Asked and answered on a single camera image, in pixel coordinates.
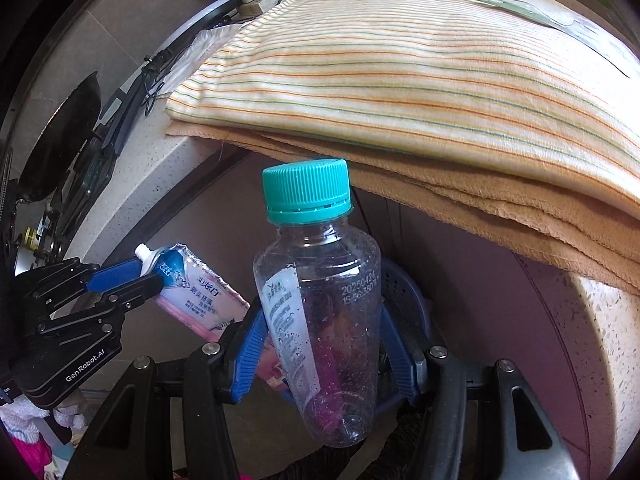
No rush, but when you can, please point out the blue plastic basket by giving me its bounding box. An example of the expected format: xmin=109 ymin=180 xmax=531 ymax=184
xmin=277 ymin=257 xmax=433 ymax=421

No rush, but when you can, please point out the person's left hand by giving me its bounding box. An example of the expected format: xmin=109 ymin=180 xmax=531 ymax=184
xmin=0 ymin=394 xmax=91 ymax=444

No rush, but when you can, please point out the tan towel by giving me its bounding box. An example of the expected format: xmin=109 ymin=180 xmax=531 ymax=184
xmin=165 ymin=120 xmax=640 ymax=296

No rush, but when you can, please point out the blue and white toothpaste tube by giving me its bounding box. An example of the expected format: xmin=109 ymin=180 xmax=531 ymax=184
xmin=135 ymin=242 xmax=281 ymax=361

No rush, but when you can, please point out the pink garment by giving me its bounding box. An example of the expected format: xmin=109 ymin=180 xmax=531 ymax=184
xmin=0 ymin=430 xmax=53 ymax=480

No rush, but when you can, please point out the green spoon in clear wrapper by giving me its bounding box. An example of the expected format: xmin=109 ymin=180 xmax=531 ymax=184
xmin=434 ymin=0 xmax=633 ymax=78

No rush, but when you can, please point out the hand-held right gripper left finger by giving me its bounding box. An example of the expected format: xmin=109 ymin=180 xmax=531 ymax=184
xmin=60 ymin=305 xmax=271 ymax=480

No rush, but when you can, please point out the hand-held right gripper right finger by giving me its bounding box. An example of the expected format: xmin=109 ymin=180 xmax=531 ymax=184
xmin=380 ymin=305 xmax=583 ymax=480

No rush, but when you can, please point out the white plastic bag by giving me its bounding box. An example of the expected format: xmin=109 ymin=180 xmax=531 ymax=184
xmin=175 ymin=25 xmax=246 ymax=86

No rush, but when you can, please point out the clear bottle with teal cap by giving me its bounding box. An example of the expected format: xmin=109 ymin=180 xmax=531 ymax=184
xmin=252 ymin=159 xmax=383 ymax=447

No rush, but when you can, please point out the striped cloth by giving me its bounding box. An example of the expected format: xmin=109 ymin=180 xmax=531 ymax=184
xmin=165 ymin=0 xmax=640 ymax=221

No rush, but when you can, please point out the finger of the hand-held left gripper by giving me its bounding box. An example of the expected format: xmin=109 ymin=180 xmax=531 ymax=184
xmin=37 ymin=275 xmax=166 ymax=352
xmin=17 ymin=258 xmax=144 ymax=307

